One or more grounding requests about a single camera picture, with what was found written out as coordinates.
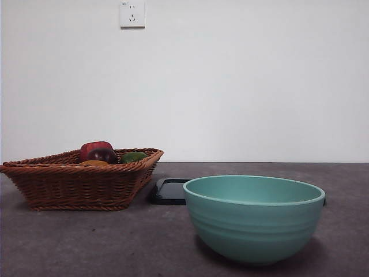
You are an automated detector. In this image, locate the brown kiwi fruit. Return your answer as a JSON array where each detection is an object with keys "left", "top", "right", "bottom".
[{"left": 78, "top": 160, "right": 110, "bottom": 167}]

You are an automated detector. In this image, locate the teal ribbed bowl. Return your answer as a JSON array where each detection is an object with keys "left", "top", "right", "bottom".
[{"left": 183, "top": 174, "right": 326, "bottom": 266}]

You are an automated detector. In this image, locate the green avocado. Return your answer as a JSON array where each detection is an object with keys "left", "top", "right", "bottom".
[{"left": 119, "top": 151, "right": 148, "bottom": 164}]

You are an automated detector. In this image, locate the dark teal rectangular tray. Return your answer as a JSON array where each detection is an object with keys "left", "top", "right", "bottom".
[{"left": 147, "top": 178, "right": 327, "bottom": 207}]

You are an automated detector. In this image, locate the dark purple round fruit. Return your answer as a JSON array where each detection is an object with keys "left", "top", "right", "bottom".
[{"left": 87, "top": 148, "right": 118, "bottom": 164}]

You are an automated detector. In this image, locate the red apple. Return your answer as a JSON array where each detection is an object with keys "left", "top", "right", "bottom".
[{"left": 80, "top": 141, "right": 114, "bottom": 162}]

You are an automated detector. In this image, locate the brown wicker basket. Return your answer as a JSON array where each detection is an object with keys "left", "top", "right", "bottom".
[{"left": 0, "top": 148, "right": 164, "bottom": 211}]

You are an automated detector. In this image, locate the white wall socket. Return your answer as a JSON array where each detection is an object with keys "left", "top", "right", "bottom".
[{"left": 119, "top": 0, "right": 146, "bottom": 29}]

